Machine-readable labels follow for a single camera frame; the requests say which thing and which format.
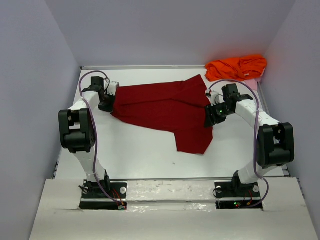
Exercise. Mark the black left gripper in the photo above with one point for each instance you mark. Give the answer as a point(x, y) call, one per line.
point(107, 105)

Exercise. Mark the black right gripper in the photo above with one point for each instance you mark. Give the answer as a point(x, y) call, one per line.
point(211, 117)

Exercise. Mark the dark red t shirt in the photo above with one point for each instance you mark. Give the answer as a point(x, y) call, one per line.
point(177, 107)

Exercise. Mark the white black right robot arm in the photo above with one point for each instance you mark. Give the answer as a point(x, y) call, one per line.
point(273, 144)

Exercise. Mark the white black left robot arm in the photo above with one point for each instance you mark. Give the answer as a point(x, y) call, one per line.
point(78, 132)

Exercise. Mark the pink t shirt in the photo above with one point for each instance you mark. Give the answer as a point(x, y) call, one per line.
point(253, 83)

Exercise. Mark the orange t shirt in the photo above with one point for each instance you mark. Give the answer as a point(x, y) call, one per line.
point(236, 68)

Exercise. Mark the white cardboard front cover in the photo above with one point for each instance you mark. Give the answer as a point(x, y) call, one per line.
point(172, 210)

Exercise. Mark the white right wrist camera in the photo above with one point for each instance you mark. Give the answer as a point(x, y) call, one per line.
point(213, 96)

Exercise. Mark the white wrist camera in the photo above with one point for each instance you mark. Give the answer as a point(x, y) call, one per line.
point(213, 96)
point(110, 87)

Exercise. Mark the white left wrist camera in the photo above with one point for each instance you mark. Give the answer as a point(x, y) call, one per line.
point(110, 87)

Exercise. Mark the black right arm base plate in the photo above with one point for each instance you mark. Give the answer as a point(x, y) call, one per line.
point(229, 198)

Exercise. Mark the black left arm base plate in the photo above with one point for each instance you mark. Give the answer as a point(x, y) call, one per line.
point(94, 199)

